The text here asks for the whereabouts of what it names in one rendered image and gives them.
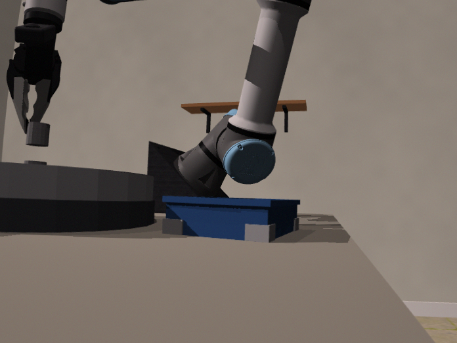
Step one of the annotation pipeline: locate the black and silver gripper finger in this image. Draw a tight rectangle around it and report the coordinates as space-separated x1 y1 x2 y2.
7 59 30 134
30 63 60 122

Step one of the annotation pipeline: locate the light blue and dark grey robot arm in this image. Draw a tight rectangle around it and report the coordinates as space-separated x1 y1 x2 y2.
14 0 311 197

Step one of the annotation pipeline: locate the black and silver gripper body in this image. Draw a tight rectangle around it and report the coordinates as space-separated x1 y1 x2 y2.
14 11 63 85

